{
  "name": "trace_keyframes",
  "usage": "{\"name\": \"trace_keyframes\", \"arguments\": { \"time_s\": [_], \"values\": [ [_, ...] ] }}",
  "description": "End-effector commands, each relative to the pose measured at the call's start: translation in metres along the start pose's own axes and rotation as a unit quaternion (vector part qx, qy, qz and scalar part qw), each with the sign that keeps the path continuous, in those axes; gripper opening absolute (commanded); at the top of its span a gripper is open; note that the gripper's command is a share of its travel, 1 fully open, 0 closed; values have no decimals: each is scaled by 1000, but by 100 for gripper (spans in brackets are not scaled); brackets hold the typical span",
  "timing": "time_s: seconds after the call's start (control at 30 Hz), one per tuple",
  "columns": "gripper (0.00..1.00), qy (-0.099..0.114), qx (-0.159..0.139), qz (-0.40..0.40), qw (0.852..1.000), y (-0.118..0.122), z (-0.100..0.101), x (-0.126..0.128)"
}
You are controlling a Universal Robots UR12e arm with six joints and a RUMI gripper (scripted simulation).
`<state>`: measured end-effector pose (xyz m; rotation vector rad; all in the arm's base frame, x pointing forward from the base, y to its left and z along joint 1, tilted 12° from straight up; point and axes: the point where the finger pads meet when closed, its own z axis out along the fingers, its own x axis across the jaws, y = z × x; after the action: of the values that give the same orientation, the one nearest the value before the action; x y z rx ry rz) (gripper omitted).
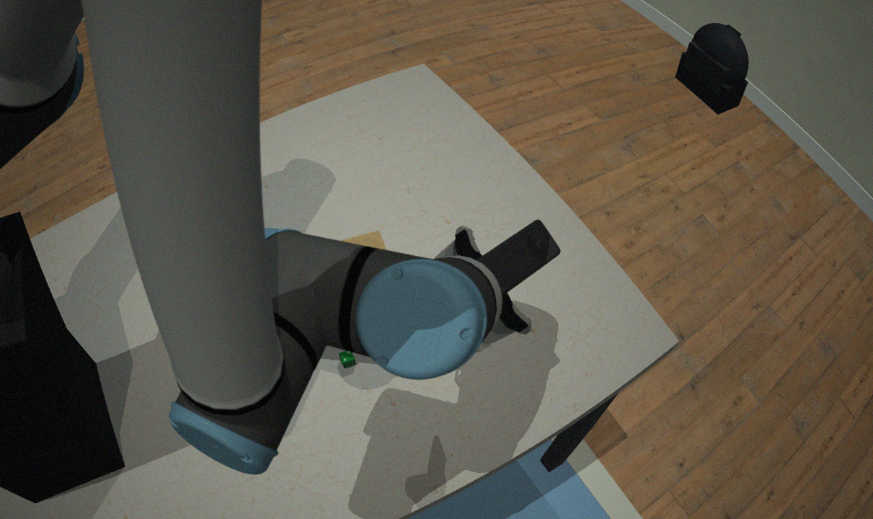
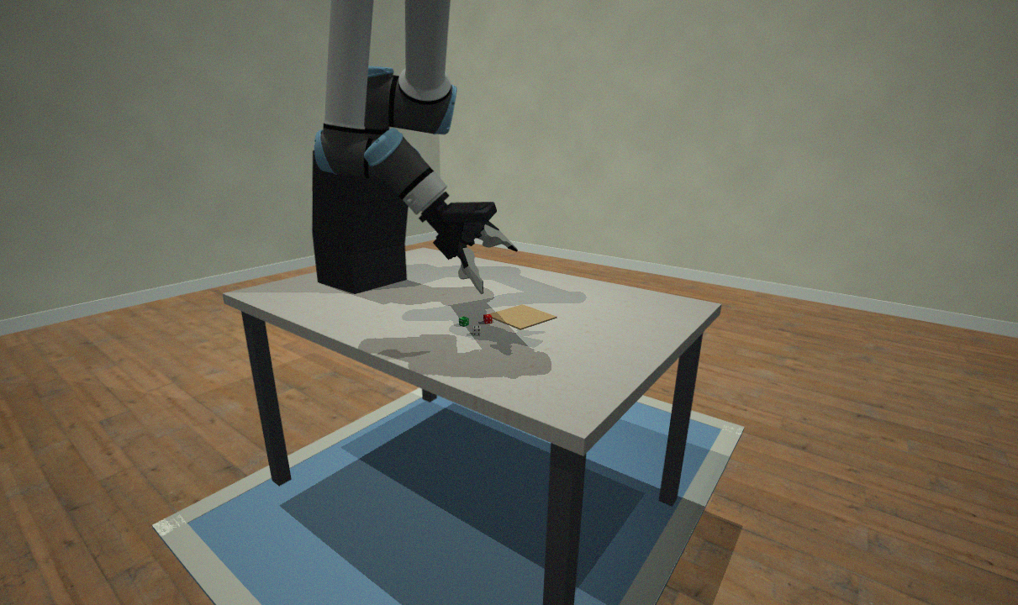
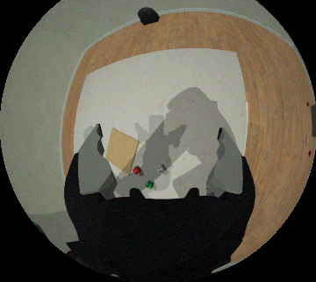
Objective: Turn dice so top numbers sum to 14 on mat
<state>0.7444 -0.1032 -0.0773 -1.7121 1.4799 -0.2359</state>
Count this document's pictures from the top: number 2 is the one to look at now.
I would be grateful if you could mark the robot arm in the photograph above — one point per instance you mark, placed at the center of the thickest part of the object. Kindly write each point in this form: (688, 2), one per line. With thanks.
(420, 99)

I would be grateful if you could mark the tan square mat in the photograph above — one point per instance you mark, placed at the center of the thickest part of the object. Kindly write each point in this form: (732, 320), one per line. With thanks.
(522, 317)

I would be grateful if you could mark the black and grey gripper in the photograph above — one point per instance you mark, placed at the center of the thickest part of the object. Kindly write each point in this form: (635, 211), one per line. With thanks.
(454, 238)

